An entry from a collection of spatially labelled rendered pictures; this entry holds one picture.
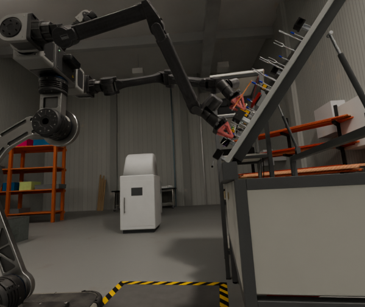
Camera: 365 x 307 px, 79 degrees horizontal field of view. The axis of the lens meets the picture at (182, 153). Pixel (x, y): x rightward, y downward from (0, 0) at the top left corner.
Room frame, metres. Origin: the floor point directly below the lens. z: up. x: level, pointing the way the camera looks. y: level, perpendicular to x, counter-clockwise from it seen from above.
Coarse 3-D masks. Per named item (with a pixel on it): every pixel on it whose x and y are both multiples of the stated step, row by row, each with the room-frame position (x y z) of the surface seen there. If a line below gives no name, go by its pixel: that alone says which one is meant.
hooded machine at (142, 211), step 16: (128, 160) 4.44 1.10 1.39; (144, 160) 4.42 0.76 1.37; (128, 176) 4.27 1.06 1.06; (144, 176) 4.25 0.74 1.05; (128, 192) 4.26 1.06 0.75; (144, 192) 4.25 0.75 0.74; (128, 208) 4.26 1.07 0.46; (144, 208) 4.25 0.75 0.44; (160, 208) 4.93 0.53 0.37; (128, 224) 4.26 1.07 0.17; (144, 224) 4.25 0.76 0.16
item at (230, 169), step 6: (222, 162) 0.81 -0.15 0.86; (234, 162) 0.80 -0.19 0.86; (222, 168) 0.81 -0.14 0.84; (228, 168) 0.80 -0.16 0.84; (234, 168) 0.80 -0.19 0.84; (222, 174) 0.81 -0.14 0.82; (228, 174) 0.80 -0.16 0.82; (234, 174) 0.80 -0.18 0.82; (222, 180) 0.91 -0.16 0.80; (228, 180) 0.92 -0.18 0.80
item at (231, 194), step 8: (232, 184) 0.94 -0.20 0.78; (232, 192) 0.99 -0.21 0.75; (232, 200) 1.04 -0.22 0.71; (232, 208) 1.09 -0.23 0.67; (232, 216) 1.15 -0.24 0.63; (232, 224) 1.22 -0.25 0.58; (232, 232) 1.29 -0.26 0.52; (232, 240) 1.37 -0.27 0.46; (240, 264) 0.88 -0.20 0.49; (240, 272) 0.92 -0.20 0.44
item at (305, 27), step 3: (300, 18) 1.02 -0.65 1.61; (297, 21) 1.03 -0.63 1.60; (300, 21) 1.05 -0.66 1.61; (303, 21) 1.02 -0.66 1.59; (294, 24) 1.04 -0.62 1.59; (297, 24) 1.05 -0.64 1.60; (300, 24) 1.05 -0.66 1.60; (303, 24) 1.04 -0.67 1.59; (306, 24) 1.04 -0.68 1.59; (294, 27) 1.07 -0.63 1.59; (297, 27) 1.05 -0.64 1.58; (300, 27) 1.04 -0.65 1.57; (303, 27) 1.04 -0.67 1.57; (306, 27) 1.05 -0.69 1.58; (309, 27) 1.05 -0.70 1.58; (297, 30) 1.08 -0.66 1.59
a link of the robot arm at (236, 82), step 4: (216, 80) 1.11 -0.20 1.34; (220, 80) 1.13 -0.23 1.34; (232, 80) 1.11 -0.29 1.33; (236, 80) 1.12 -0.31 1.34; (216, 84) 1.12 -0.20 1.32; (232, 84) 1.11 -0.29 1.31; (236, 84) 1.12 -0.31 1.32; (216, 88) 1.14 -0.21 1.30; (212, 92) 1.17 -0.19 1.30; (216, 92) 1.15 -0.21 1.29; (220, 92) 1.16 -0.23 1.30
